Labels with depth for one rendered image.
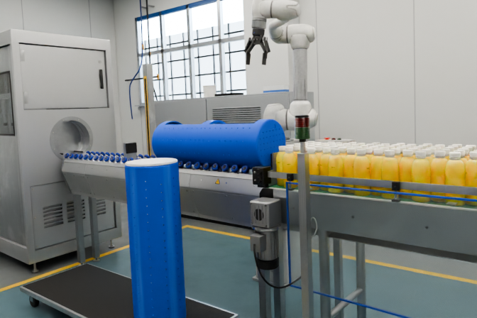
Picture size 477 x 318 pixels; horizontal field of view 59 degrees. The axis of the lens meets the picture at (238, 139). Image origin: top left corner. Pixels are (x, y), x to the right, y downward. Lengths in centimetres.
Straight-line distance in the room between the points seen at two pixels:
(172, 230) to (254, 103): 231
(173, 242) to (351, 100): 339
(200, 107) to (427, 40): 254
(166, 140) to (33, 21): 500
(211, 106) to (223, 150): 234
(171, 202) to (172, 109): 296
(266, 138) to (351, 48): 309
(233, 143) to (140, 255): 77
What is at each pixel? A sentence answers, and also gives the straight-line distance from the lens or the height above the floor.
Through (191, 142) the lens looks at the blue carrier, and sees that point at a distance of 254.
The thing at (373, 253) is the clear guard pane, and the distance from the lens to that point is 185.
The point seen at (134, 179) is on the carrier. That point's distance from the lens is 222.
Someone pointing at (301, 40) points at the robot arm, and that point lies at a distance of 307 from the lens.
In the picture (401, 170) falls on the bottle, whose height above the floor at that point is 102.
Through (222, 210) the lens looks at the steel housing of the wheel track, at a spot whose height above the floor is 70.
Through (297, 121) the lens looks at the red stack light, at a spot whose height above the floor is 124.
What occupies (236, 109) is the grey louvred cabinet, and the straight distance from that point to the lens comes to 444.
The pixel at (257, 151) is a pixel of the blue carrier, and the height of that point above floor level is 107.
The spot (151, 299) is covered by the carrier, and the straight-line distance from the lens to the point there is 237.
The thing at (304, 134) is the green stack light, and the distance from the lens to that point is 176.
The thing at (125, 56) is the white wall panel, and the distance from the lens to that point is 791.
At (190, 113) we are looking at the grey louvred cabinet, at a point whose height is 126.
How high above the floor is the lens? 130
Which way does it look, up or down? 4 degrees down
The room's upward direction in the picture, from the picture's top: 2 degrees counter-clockwise
